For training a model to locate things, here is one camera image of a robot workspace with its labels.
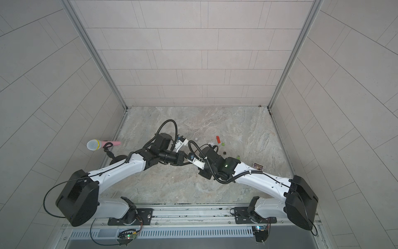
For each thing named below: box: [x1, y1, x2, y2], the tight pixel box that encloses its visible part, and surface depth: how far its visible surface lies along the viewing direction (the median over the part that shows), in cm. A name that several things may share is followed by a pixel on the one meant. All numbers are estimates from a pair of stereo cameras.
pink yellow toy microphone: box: [86, 139, 122, 151], surface depth 69 cm
